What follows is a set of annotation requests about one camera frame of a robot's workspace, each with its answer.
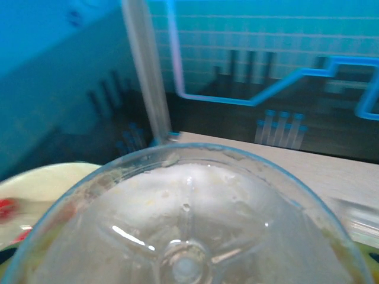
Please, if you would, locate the orange label bottle orange cap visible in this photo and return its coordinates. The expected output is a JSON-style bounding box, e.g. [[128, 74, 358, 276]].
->
[[0, 142, 374, 284]]

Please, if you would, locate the aluminium frame post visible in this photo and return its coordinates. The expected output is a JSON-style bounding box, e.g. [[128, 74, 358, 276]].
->
[[120, 0, 173, 144]]

